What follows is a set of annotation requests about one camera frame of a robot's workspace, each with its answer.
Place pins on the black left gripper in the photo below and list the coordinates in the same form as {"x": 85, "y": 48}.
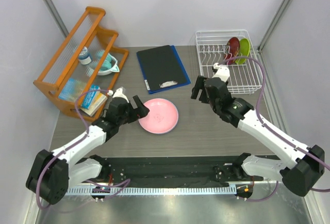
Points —
{"x": 141, "y": 112}

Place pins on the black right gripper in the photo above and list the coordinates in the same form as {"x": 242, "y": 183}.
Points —
{"x": 199, "y": 85}

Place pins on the pink plate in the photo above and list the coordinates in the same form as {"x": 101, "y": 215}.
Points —
{"x": 158, "y": 115}

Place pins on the red floral plate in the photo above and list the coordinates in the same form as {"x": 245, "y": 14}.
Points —
{"x": 232, "y": 50}

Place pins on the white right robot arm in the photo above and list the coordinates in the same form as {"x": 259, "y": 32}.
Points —
{"x": 298, "y": 166}

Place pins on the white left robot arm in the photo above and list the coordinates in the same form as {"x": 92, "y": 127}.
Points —
{"x": 53, "y": 173}

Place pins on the orange wooden shelf rack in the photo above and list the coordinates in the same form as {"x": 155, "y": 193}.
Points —
{"x": 65, "y": 64}

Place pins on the blue black clipboard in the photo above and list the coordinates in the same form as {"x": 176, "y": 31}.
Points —
{"x": 162, "y": 69}

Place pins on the blue white book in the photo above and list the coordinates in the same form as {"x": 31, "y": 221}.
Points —
{"x": 93, "y": 101}

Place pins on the white bowl with teal items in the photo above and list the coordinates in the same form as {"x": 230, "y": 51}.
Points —
{"x": 110, "y": 65}

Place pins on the lime green plate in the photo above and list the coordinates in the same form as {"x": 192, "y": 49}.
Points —
{"x": 244, "y": 51}

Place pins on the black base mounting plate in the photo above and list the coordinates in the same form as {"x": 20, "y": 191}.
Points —
{"x": 174, "y": 172}

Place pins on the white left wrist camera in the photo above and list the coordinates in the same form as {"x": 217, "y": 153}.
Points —
{"x": 119, "y": 93}

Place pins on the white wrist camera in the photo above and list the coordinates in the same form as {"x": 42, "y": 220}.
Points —
{"x": 221, "y": 71}
{"x": 119, "y": 93}

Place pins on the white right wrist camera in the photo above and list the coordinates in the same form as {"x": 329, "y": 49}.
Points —
{"x": 221, "y": 71}

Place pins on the white wire dish rack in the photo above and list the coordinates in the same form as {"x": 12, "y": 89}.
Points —
{"x": 211, "y": 45}

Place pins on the white slotted cable duct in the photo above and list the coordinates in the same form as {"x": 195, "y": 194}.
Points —
{"x": 86, "y": 190}

